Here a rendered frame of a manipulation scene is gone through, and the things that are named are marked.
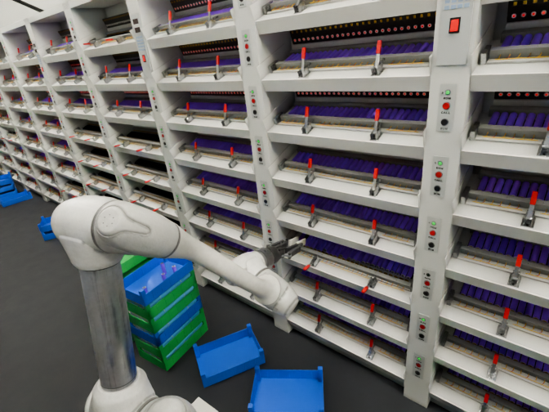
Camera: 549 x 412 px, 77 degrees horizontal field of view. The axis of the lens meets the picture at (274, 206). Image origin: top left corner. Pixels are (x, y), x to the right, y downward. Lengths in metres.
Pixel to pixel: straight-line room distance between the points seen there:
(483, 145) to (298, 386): 1.21
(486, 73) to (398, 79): 0.22
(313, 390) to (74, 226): 1.20
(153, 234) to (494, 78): 0.88
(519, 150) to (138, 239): 0.95
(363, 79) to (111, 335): 1.02
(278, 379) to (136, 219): 1.15
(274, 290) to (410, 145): 0.62
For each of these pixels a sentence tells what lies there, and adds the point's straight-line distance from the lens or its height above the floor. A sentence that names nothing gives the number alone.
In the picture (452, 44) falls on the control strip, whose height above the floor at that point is 1.33.
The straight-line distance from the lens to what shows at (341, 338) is 1.75.
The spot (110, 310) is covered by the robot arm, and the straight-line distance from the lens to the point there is 1.05.
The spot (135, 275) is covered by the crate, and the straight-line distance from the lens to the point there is 1.83.
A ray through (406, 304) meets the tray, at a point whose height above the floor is 0.47.
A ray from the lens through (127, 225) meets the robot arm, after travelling 0.81.
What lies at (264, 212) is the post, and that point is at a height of 0.69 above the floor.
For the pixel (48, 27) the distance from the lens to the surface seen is 3.23.
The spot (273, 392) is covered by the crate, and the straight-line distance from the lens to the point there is 1.72.
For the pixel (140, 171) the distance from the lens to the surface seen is 2.47.
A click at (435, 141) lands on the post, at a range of 1.09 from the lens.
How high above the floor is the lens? 1.37
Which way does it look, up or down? 25 degrees down
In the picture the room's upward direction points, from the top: 6 degrees counter-clockwise
